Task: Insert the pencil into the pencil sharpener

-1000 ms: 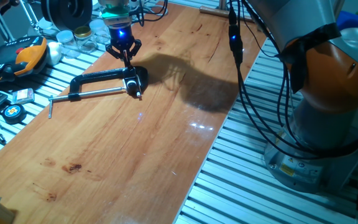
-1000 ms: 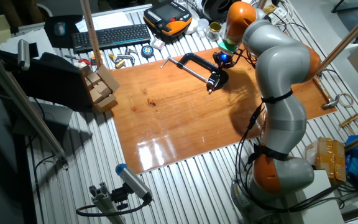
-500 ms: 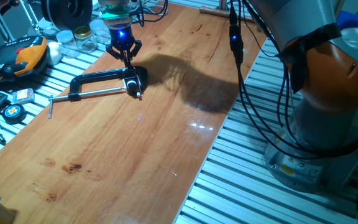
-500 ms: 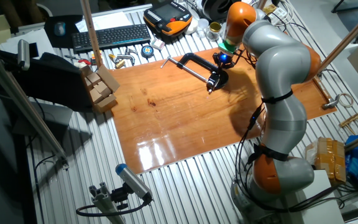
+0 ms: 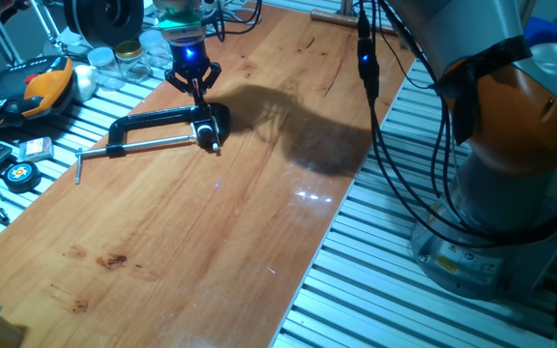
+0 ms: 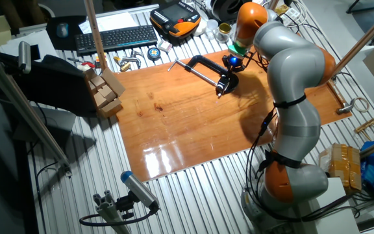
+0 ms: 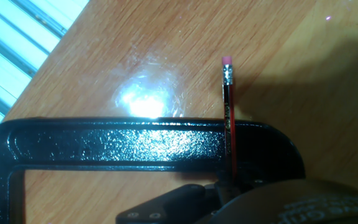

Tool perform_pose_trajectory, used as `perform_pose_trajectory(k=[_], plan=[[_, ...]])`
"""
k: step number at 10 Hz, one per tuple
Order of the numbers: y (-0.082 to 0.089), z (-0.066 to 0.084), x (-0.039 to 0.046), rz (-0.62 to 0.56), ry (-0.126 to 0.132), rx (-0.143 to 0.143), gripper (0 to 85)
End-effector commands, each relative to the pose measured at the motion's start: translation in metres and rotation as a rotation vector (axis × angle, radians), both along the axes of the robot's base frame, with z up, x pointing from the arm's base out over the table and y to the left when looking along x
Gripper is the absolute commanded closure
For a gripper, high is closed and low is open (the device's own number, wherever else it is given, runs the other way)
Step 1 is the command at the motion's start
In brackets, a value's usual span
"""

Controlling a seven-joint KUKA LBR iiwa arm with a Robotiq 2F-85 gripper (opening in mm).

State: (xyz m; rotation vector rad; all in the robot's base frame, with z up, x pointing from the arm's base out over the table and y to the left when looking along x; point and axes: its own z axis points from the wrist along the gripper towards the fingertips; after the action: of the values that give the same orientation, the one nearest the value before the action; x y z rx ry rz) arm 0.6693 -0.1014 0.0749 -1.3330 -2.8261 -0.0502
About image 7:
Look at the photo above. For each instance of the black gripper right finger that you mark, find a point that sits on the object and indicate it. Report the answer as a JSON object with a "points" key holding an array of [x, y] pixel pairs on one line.
{"points": [[247, 184]]}

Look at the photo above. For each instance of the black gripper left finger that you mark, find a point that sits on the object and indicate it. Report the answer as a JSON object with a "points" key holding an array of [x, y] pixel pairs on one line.
{"points": [[222, 193]]}

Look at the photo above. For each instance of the red black striped pencil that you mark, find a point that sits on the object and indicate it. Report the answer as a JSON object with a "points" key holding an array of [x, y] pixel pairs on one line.
{"points": [[229, 124]]}

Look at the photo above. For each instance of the black metal C-clamp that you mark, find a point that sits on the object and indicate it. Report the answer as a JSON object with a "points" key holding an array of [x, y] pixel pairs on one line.
{"points": [[120, 146]]}

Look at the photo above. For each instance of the varnished wooden board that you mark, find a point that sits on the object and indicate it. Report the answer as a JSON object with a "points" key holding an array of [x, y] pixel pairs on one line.
{"points": [[291, 62]]}

